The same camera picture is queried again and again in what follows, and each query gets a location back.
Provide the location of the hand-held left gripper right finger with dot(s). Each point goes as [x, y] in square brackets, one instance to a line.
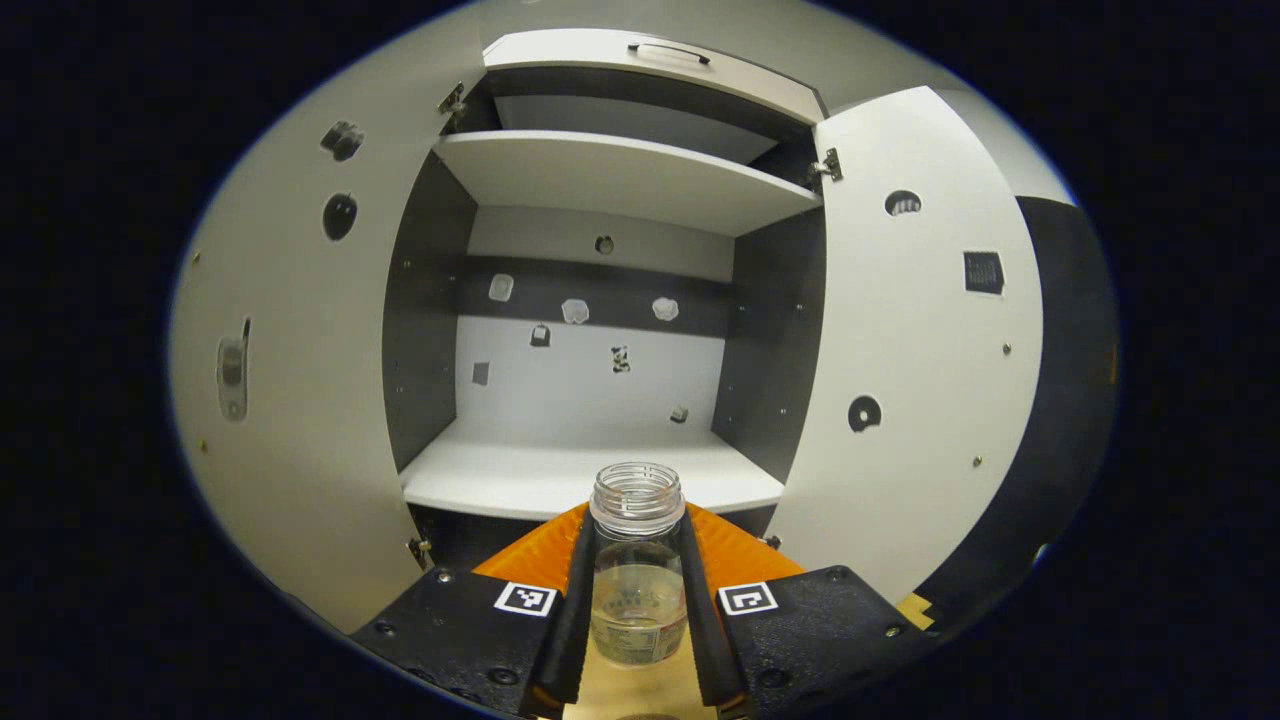
[710, 640]

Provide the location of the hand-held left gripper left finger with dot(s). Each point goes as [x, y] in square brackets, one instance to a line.
[568, 640]

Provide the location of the clear glass bottle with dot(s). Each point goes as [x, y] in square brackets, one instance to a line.
[637, 600]

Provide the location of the white cabinet door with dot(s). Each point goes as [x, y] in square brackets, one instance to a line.
[900, 350]
[300, 400]

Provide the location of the metal door hinge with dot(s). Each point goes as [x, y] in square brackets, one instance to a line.
[420, 548]
[452, 100]
[828, 165]

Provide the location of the grey and white cabinet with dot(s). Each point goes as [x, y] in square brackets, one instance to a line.
[770, 350]

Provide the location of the white cabinet shelf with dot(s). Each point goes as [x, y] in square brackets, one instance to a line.
[620, 180]

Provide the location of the white cabinet drawer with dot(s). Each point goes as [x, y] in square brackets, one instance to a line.
[600, 60]

